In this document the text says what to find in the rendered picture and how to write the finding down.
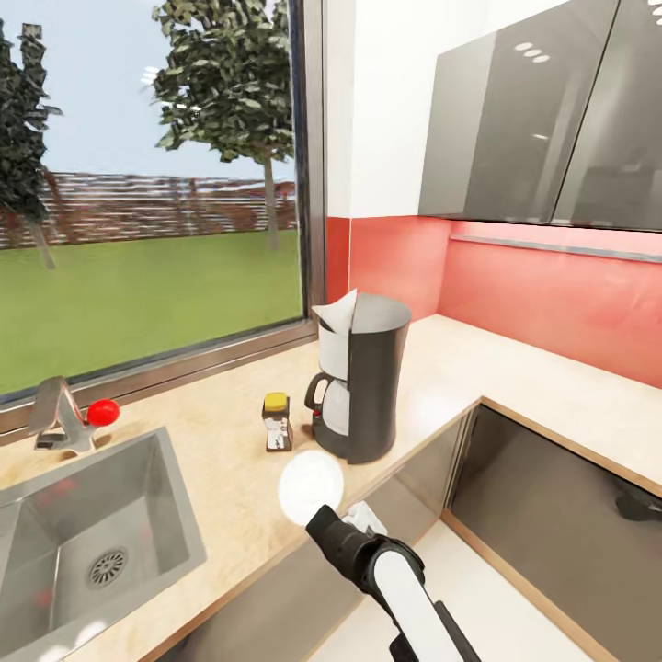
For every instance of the bottle of coffee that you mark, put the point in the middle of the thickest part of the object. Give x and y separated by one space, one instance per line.
275 414

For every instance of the paper coffee filter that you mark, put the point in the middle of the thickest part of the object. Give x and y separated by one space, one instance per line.
340 314

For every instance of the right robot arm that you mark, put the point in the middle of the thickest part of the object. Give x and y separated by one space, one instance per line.
356 545

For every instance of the cabinet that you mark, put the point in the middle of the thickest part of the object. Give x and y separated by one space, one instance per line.
588 539
556 119
287 611

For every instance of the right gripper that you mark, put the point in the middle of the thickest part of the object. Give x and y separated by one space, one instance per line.
330 533

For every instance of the saucer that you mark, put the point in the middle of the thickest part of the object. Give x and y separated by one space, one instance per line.
311 480

